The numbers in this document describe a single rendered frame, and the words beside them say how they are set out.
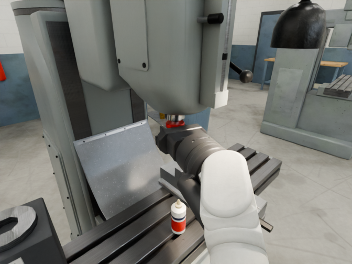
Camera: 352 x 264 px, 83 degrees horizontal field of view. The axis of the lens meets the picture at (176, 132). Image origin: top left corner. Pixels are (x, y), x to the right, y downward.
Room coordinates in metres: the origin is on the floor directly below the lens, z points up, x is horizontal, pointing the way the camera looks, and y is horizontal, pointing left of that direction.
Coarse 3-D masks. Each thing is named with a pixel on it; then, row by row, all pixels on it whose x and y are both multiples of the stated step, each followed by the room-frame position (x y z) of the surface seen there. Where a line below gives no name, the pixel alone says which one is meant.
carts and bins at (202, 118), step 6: (210, 108) 2.65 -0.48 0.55; (150, 114) 3.05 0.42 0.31; (156, 114) 3.05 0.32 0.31; (162, 114) 2.85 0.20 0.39; (192, 114) 2.53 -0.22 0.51; (198, 114) 2.52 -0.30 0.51; (204, 114) 2.55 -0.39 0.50; (156, 120) 2.78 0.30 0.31; (162, 120) 2.78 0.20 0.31; (186, 120) 2.57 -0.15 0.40; (192, 120) 2.53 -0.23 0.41; (198, 120) 2.53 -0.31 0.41; (204, 120) 2.56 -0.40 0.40; (204, 126) 2.58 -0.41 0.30
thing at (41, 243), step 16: (16, 208) 0.28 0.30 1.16; (32, 208) 0.28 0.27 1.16; (0, 224) 0.25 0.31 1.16; (16, 224) 0.25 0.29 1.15; (32, 224) 0.24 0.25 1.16; (48, 224) 0.25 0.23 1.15; (0, 240) 0.21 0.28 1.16; (16, 240) 0.21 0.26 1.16; (32, 240) 0.22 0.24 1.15; (48, 240) 0.23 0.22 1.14; (0, 256) 0.19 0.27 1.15; (16, 256) 0.20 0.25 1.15; (32, 256) 0.21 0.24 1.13; (48, 256) 0.22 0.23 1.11; (64, 256) 0.29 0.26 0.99
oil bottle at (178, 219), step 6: (174, 204) 0.40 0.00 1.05; (180, 204) 0.39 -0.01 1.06; (174, 210) 0.38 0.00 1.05; (180, 210) 0.38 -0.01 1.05; (174, 216) 0.37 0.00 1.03; (180, 216) 0.37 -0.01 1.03; (174, 222) 0.37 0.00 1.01; (180, 222) 0.37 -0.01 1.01; (174, 228) 0.37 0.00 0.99; (180, 228) 0.37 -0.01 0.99
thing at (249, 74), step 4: (232, 64) 0.49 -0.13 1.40; (232, 68) 0.48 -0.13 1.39; (236, 68) 0.48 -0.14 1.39; (236, 72) 0.48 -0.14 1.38; (240, 72) 0.47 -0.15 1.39; (244, 72) 0.46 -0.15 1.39; (248, 72) 0.45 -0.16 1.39; (240, 76) 0.46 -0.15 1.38; (244, 76) 0.45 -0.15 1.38; (248, 76) 0.45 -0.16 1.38; (252, 76) 0.45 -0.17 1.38; (240, 80) 0.46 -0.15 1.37; (244, 80) 0.45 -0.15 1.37; (248, 80) 0.45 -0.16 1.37
